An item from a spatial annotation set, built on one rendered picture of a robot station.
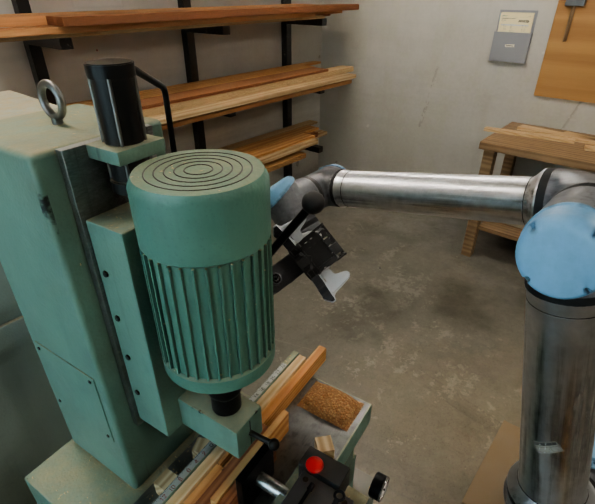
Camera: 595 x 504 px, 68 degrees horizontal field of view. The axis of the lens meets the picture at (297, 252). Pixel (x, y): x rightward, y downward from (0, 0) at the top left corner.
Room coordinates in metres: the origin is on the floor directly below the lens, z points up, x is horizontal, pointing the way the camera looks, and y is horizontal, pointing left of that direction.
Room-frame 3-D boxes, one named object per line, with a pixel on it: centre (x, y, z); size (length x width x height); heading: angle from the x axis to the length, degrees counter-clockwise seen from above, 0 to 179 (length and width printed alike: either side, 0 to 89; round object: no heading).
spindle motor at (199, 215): (0.52, 0.12, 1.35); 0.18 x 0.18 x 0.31
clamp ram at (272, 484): (0.46, 0.05, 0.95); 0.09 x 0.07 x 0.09; 147
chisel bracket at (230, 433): (0.54, 0.14, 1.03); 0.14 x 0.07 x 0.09; 57
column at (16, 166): (0.68, 0.37, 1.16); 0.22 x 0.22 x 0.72; 57
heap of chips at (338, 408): (0.67, -0.08, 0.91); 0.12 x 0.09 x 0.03; 57
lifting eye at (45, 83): (0.68, 0.37, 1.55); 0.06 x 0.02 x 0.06; 57
